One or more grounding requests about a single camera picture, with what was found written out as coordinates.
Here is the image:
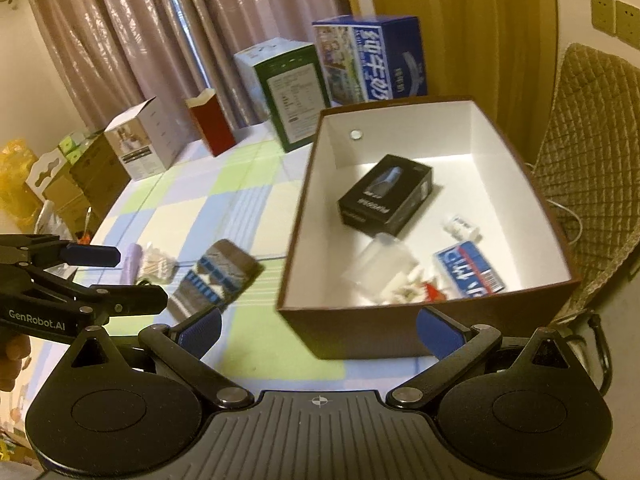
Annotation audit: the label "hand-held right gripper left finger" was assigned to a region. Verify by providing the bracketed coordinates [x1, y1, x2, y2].
[47, 306, 255, 409]

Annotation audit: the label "small brown cardboard box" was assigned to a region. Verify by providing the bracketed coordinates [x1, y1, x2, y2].
[42, 162, 93, 235]

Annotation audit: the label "knit patterned sock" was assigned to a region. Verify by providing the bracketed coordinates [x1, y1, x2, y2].
[167, 240, 265, 318]

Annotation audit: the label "black product box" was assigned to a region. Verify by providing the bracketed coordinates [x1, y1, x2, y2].
[338, 154, 433, 237]

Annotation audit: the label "white product box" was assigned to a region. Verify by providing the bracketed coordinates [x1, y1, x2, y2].
[104, 97, 187, 182]

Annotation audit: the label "blue milk carton box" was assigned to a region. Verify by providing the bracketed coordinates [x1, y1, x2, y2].
[312, 15, 429, 107]

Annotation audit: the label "black power cord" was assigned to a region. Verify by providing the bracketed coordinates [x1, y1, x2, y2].
[564, 310, 614, 397]

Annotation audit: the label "small white bottle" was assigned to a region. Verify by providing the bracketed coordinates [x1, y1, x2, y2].
[444, 214, 483, 242]

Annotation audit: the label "wooden door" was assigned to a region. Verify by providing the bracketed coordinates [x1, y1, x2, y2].
[359, 0, 557, 161]

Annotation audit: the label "clear plastic cup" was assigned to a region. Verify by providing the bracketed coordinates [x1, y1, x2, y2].
[342, 234, 418, 302]

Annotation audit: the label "green milk carton box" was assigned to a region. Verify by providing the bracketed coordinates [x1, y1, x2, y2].
[234, 37, 332, 154]

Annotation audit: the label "clear box blue label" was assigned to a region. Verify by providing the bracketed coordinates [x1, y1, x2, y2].
[432, 241, 507, 300]

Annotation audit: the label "chair with quilted cover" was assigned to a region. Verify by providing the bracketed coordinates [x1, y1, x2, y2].
[530, 42, 640, 322]

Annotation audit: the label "person's left hand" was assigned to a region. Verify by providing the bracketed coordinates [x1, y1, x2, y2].
[0, 335, 31, 393]

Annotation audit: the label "pink curtain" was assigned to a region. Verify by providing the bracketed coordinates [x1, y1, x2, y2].
[22, 0, 362, 135]

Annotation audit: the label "purple tube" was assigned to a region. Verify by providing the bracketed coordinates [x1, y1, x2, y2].
[124, 243, 144, 286]

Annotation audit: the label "brown cardboard box white inside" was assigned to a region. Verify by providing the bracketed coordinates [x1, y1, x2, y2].
[276, 96, 582, 360]

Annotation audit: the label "white cardboard cutout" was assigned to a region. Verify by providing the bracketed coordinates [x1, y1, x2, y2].
[25, 152, 69, 202]

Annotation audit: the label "gold wall socket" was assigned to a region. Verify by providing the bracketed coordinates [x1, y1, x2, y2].
[590, 0, 617, 36]
[615, 0, 640, 43]

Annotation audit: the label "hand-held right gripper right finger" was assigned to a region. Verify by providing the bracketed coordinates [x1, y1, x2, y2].
[385, 307, 598, 409]

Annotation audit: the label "large brown cardboard box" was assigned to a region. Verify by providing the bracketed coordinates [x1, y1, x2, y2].
[70, 132, 132, 221]

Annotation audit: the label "plaid tablecloth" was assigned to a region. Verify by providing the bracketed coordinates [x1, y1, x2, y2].
[75, 132, 441, 392]

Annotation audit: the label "bag of cotton swabs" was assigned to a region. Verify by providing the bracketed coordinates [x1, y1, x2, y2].
[137, 242, 177, 281]

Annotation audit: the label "yellow plastic bag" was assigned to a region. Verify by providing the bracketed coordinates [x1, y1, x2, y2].
[0, 140, 46, 232]

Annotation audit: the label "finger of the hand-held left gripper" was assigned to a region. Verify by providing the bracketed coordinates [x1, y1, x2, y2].
[22, 265, 168, 317]
[0, 232, 121, 268]

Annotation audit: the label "green tissue packs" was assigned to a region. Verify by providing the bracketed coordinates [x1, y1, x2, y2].
[57, 132, 99, 163]

